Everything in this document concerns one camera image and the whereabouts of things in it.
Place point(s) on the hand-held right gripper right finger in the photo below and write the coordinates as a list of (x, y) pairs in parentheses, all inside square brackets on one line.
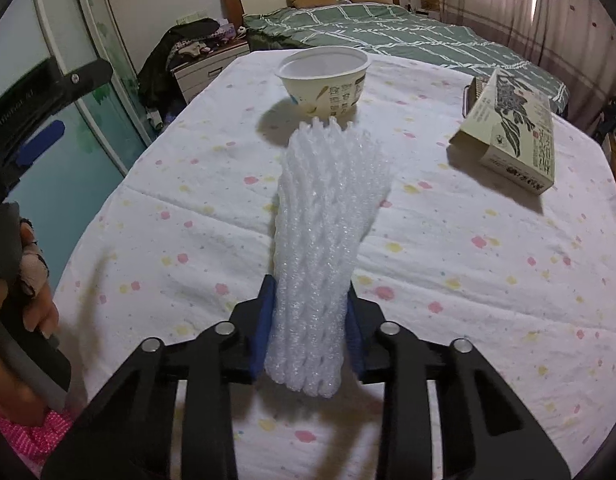
[(355, 340)]

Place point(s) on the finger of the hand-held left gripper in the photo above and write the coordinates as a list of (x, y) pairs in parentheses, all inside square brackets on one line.
[(88, 75), (40, 142)]

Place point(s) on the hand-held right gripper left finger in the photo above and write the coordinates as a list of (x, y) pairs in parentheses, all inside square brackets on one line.
[(263, 340)]

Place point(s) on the white foam net sleeve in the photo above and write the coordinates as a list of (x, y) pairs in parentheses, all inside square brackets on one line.
[(328, 235)]

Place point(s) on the white paper bowl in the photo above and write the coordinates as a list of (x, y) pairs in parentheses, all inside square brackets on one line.
[(328, 92)]

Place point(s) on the person's left hand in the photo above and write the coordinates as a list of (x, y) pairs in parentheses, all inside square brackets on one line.
[(33, 265)]

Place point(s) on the glass wardrobe sliding door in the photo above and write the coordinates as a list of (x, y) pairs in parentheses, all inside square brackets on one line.
[(88, 160)]

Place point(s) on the pink patterned clothing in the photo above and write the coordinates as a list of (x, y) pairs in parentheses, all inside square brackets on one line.
[(23, 440)]

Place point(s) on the pile of dark clothes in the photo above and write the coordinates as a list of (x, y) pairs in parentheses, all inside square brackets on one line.
[(163, 60)]

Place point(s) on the white nightstand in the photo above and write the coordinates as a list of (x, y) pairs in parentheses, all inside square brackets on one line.
[(203, 72)]

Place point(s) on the white dotted tablecloth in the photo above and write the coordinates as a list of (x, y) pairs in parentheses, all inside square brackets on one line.
[(188, 185)]

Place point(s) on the printed cardboard box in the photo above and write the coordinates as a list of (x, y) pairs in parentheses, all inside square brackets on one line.
[(513, 125)]

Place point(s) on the bed with green plaid duvet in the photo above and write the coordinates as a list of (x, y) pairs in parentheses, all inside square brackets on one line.
[(413, 35)]

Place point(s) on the heap of clothes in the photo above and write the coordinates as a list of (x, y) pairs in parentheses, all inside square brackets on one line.
[(613, 120)]

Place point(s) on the white wall sockets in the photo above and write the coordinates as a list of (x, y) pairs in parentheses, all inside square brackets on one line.
[(193, 16)]

